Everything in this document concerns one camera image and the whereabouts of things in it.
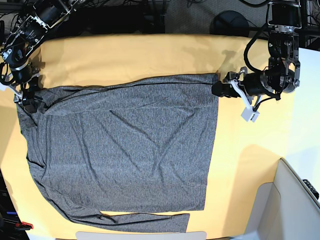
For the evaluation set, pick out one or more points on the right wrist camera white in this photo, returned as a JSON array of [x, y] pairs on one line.
[[2, 87]]

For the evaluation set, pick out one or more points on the black remote on bin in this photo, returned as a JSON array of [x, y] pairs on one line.
[[311, 188]]

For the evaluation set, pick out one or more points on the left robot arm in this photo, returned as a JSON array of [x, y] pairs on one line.
[[281, 75]]

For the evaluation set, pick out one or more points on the white storage bin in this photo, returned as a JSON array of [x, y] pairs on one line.
[[284, 209]]

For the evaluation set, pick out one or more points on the red black clamp left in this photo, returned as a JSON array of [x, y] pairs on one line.
[[23, 226]]

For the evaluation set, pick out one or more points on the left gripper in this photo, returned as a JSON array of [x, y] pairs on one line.
[[251, 84]]

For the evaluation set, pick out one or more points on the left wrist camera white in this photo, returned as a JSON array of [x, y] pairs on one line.
[[249, 115]]

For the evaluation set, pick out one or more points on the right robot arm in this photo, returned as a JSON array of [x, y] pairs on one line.
[[43, 18]]

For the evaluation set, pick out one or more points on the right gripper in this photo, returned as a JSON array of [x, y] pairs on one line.
[[23, 81]]

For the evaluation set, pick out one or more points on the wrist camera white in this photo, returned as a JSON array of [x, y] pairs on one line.
[[249, 115], [2, 87]]

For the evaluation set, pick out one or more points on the black round arm base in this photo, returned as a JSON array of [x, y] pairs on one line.
[[229, 23]]

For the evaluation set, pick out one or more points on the grey long-sleeve shirt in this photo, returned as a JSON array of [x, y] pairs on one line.
[[132, 157]]

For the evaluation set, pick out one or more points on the yellow table cloth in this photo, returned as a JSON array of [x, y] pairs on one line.
[[245, 154]]

